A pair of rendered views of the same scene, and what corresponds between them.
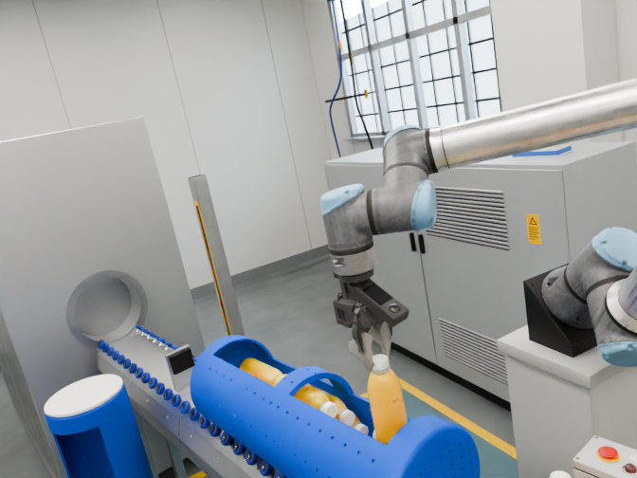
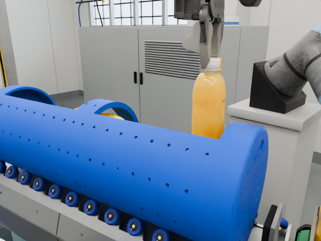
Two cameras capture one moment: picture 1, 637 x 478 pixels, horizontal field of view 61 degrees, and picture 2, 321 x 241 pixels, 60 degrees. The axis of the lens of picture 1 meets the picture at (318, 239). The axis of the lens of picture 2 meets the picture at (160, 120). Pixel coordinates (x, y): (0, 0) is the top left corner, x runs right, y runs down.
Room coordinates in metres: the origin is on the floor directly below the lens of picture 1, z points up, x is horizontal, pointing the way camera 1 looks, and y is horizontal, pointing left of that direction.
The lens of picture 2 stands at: (0.52, 0.24, 1.43)
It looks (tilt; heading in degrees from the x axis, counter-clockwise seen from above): 18 degrees down; 338
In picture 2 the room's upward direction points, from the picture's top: straight up
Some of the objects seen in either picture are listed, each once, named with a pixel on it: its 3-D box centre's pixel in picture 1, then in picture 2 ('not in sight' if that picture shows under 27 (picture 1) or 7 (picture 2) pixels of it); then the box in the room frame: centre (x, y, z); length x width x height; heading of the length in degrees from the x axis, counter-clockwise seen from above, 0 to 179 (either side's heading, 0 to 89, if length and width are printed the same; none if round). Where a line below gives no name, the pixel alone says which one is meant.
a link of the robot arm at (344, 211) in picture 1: (347, 218); not in sight; (1.04, -0.06, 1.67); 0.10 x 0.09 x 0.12; 73
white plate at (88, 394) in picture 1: (84, 395); not in sight; (1.85, 0.97, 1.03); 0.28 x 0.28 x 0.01
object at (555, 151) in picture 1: (540, 147); (222, 21); (2.59, -1.14, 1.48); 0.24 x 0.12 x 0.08; 33
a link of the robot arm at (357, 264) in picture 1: (353, 260); not in sight; (1.04, -0.06, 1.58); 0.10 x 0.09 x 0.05; 127
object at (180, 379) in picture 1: (183, 368); not in sight; (1.96, 0.62, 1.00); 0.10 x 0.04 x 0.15; 126
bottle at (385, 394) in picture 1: (387, 406); (208, 111); (1.03, -0.07, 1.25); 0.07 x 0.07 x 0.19
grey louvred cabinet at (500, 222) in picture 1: (453, 265); (155, 95); (3.32, -0.83, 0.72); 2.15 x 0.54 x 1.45; 25
